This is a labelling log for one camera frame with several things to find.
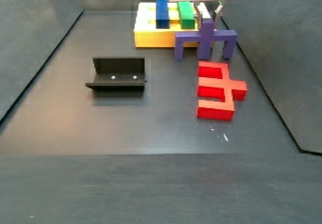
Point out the purple cross-shaped block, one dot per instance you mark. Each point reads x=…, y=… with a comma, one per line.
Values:
x=205, y=37

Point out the yellow slotted board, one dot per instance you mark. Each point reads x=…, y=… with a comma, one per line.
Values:
x=149, y=36

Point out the green long bar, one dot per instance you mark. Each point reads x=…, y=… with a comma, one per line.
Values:
x=186, y=15

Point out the blue long bar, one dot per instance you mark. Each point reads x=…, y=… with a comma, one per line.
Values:
x=162, y=15

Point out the red interlocking block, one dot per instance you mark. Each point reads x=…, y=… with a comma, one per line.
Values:
x=220, y=90

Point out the black angle bracket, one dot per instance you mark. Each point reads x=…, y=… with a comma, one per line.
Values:
x=118, y=72

